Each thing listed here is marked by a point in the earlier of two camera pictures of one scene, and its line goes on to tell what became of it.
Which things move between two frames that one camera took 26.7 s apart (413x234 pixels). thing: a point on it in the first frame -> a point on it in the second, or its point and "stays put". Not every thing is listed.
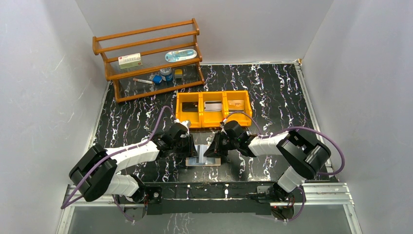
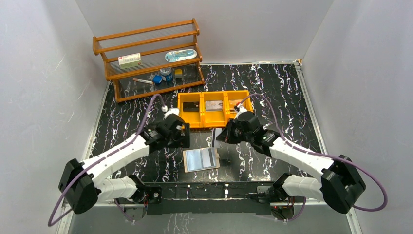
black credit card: [190, 107] stays put
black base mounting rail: [201, 198] stays put
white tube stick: [146, 82] stays put
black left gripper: [186, 146] -> [185, 135]
